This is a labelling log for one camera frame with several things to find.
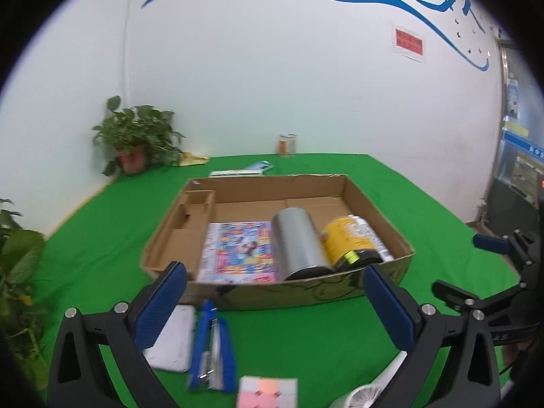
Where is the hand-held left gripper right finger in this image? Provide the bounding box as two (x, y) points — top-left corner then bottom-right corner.
(362, 263), (502, 408)

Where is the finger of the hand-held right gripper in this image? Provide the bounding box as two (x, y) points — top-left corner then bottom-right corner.
(473, 228), (544, 283)
(431, 279), (528, 319)

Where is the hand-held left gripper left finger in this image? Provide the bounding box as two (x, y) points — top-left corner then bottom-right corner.
(46, 260), (188, 408)

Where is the white plastic case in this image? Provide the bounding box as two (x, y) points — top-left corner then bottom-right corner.
(142, 304), (196, 373)

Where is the blue stapler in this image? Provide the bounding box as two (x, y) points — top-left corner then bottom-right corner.
(187, 300), (236, 392)

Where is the colourful board game box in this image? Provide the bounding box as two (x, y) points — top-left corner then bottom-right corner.
(196, 221), (283, 285)

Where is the brown cardboard box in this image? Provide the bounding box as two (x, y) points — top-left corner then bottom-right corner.
(140, 173), (416, 312)

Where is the white bottle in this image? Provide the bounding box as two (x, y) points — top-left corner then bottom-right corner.
(348, 215), (395, 263)

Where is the glass cabinet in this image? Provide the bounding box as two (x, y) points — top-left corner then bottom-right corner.
(484, 36), (544, 239)

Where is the yellow can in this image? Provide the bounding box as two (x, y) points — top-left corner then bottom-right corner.
(321, 216), (383, 269)

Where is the white handheld fan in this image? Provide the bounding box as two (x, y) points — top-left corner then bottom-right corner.
(329, 351), (409, 408)

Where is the green table cloth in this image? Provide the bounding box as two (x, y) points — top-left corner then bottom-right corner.
(42, 153), (528, 408)

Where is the silver metal cylinder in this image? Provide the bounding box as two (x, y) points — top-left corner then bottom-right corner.
(271, 207), (336, 281)

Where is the pastel puzzle cube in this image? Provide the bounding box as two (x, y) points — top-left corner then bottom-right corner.
(236, 376), (299, 408)

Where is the yellow cloth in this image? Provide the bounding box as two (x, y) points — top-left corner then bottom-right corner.
(178, 151), (210, 166)

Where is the potted plant in terracotta pot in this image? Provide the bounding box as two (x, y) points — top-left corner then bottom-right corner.
(91, 96), (186, 177)

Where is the striped flat box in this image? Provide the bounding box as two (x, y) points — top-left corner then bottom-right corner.
(209, 169), (262, 178)

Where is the large leafy plant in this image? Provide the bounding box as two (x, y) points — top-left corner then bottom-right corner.
(0, 198), (54, 392)

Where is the blue tissue pack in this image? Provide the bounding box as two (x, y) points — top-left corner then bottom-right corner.
(243, 160), (273, 175)

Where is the clear glass jar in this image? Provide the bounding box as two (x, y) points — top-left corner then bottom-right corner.
(279, 134), (297, 159)

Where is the red wall sign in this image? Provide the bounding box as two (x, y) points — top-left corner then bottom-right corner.
(391, 23), (427, 64)

